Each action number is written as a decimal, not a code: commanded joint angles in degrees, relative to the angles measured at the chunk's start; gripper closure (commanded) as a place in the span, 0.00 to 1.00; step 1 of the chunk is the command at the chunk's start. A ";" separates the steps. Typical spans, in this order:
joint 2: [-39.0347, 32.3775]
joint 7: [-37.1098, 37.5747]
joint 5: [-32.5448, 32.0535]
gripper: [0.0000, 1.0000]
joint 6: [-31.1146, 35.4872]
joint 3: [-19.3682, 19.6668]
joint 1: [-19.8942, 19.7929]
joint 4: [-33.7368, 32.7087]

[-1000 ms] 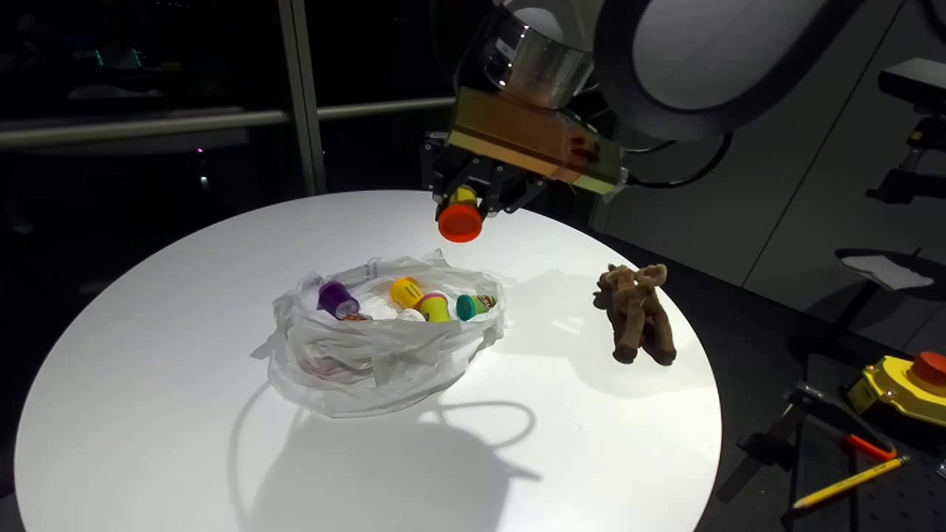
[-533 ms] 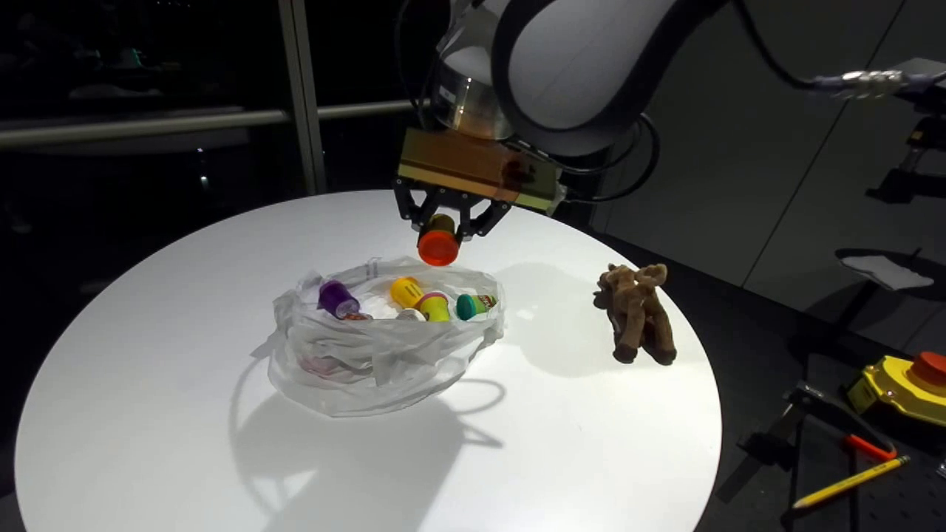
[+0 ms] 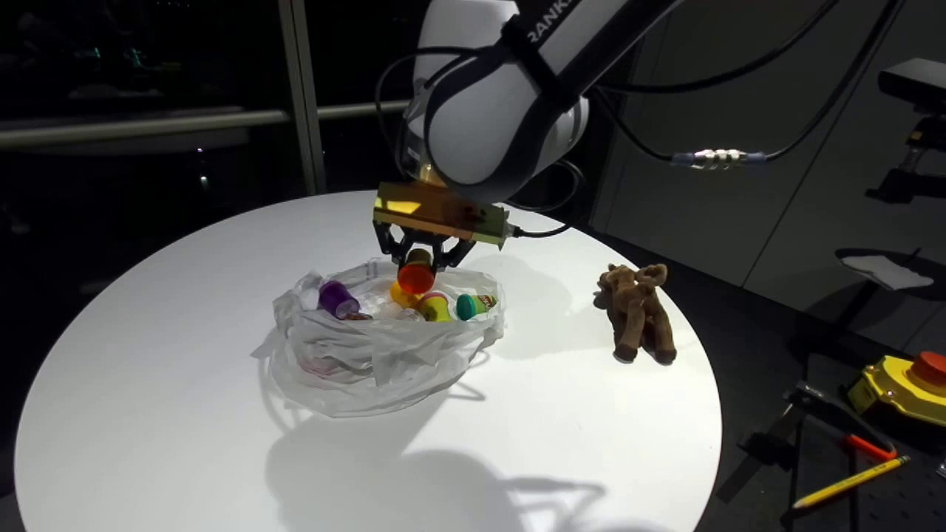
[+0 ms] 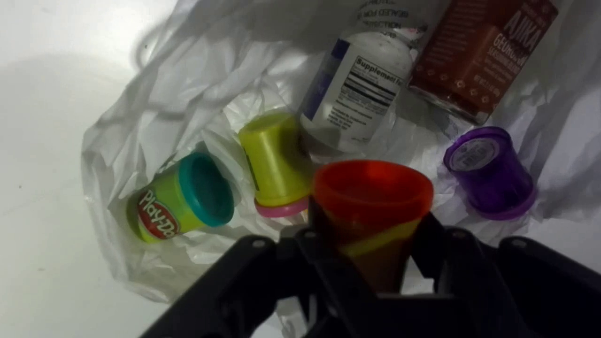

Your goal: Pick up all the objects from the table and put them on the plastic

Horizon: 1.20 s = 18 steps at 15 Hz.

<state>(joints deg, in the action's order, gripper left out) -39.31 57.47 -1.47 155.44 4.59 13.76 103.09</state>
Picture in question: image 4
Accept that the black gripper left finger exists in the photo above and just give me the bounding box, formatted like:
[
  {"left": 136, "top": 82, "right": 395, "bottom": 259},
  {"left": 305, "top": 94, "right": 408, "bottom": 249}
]
[{"left": 139, "top": 195, "right": 378, "bottom": 338}]

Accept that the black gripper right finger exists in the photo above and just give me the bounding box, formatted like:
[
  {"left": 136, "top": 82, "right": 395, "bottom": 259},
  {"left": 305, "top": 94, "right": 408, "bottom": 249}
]
[{"left": 406, "top": 212, "right": 601, "bottom": 338}]

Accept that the teal-lidded green play-doh tub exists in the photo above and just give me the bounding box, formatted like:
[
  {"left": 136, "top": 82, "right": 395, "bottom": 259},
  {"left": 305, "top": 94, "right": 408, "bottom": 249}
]
[{"left": 126, "top": 150, "right": 237, "bottom": 244}]

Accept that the purple play-doh tub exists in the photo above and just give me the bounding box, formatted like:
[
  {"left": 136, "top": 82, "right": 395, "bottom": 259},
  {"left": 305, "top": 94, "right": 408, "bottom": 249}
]
[{"left": 442, "top": 124, "right": 539, "bottom": 221}]

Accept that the pink-lidded lime play-doh tub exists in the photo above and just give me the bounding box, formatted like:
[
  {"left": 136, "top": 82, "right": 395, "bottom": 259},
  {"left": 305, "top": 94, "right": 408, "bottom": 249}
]
[{"left": 237, "top": 109, "right": 314, "bottom": 219}]

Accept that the orange-lidded yellow play-doh tub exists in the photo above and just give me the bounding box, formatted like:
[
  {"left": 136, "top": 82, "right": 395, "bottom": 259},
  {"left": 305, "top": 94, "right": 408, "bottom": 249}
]
[{"left": 310, "top": 157, "right": 436, "bottom": 296}]

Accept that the white pill bottle blue label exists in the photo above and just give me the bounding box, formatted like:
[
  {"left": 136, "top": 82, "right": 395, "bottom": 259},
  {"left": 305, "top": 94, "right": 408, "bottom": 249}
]
[{"left": 299, "top": 30, "right": 421, "bottom": 154}]

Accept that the translucent white plastic bag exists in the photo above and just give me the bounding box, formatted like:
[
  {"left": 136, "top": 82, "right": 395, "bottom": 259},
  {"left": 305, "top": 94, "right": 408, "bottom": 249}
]
[{"left": 79, "top": 0, "right": 601, "bottom": 338}]

